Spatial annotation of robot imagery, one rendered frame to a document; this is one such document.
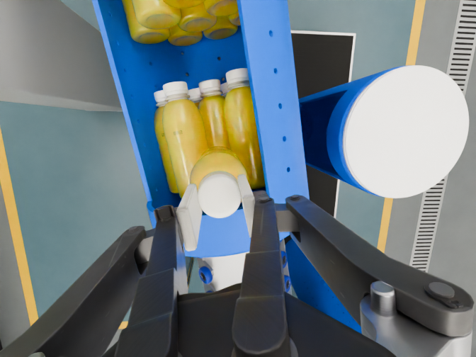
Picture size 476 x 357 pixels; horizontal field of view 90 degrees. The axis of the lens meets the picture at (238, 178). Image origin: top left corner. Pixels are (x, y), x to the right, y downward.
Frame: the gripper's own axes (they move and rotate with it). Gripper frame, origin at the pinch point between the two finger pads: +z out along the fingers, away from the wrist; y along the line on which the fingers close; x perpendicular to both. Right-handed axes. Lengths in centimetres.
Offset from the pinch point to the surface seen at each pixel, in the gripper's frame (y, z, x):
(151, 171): -12.8, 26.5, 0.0
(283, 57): 11.0, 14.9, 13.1
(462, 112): 52, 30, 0
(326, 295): 32, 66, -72
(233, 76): 4.7, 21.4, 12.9
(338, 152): 25.7, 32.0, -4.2
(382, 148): 34.1, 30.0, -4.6
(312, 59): 57, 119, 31
